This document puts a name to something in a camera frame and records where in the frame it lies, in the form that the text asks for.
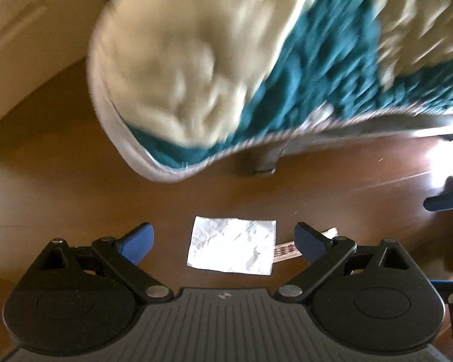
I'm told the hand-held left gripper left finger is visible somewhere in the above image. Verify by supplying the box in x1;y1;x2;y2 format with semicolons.
38;222;174;304

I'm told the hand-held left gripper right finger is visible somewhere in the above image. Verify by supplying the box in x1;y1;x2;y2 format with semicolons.
274;222;416;304

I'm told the white paper napkin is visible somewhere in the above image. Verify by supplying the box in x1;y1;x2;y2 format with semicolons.
186;216;277;275

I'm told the printed paper strip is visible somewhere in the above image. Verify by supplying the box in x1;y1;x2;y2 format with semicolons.
273;227;339;262

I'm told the teal white zigzag quilt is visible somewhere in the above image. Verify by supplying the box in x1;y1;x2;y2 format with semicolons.
88;0;453;184

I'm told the cream wooden door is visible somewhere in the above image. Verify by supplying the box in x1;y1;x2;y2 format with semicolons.
0;0;112;134

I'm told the metal bench frame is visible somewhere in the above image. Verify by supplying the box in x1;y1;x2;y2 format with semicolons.
245;114;453;176

